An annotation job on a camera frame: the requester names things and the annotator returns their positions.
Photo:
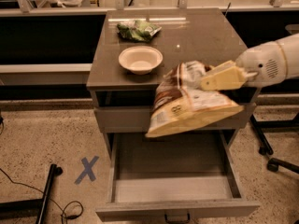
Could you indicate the black floor stand left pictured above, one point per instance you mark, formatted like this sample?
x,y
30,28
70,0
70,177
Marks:
x,y
34,207

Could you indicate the white paper bowl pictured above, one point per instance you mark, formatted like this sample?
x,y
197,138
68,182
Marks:
x,y
140,60

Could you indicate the green chip bag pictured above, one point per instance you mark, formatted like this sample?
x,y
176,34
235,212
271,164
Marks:
x,y
138,30

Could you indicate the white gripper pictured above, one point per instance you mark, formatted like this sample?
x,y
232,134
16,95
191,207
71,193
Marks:
x,y
261,64

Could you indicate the black wheeled stand right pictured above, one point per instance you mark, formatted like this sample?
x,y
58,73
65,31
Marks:
x,y
265,148

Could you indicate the grey drawer cabinet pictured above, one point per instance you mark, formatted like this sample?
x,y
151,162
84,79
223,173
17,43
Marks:
x,y
202,35

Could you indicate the brown chip bag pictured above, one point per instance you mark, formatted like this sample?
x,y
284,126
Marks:
x,y
180,105

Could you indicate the open bottom drawer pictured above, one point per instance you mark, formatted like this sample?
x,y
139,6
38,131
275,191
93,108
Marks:
x,y
173,178

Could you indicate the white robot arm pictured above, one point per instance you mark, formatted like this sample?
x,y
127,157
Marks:
x,y
291,49

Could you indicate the blue tape cross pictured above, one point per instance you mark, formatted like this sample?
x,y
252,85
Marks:
x,y
87,169

